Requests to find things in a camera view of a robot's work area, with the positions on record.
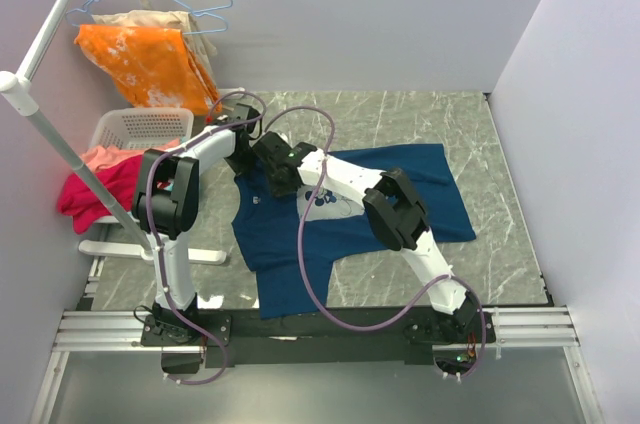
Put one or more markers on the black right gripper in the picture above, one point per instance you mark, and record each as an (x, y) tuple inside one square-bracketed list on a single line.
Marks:
[(280, 192)]

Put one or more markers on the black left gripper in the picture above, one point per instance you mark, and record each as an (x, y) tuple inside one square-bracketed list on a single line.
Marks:
[(239, 168)]

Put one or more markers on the blue t-shirt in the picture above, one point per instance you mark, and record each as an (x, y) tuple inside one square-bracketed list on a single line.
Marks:
[(265, 227)]

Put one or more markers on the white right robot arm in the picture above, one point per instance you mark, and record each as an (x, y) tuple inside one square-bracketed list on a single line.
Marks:
[(396, 214)]

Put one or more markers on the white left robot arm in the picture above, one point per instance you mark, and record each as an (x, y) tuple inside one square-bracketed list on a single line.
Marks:
[(166, 203)]

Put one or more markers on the orange patterned cloth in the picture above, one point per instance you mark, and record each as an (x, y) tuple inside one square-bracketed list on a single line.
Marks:
[(150, 66)]

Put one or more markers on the white plastic laundry basket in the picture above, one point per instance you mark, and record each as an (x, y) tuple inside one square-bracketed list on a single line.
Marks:
[(142, 128)]

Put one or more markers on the beige cloth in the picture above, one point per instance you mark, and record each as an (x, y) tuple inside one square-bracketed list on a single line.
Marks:
[(180, 20)]

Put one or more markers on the pink t-shirt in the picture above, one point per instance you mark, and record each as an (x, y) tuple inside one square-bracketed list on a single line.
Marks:
[(121, 164)]

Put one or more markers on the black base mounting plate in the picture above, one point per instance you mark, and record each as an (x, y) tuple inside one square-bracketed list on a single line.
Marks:
[(242, 337)]

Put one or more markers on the aluminium rail frame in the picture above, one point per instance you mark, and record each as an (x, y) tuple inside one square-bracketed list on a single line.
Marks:
[(514, 327)]

